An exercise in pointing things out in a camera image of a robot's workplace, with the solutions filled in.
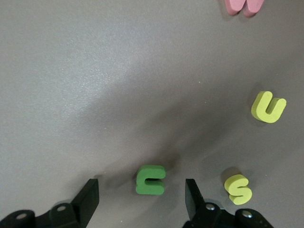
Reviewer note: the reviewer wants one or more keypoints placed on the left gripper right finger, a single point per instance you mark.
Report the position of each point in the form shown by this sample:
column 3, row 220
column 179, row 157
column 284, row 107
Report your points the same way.
column 193, row 199

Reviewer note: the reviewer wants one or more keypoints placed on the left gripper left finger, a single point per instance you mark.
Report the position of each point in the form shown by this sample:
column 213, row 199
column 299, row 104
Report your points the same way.
column 86, row 202

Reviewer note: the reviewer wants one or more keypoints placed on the yellow foam letter s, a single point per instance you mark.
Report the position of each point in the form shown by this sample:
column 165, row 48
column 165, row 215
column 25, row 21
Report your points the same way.
column 237, row 188

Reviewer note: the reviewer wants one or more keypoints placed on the green foam letter n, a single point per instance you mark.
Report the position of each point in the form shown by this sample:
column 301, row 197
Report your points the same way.
column 141, row 180

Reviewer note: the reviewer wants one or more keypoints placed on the yellow foam letter u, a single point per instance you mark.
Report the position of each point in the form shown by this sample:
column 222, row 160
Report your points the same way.
column 261, row 111

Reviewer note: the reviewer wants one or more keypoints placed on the pink foam letter w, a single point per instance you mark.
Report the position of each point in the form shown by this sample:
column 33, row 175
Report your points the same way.
column 234, row 6

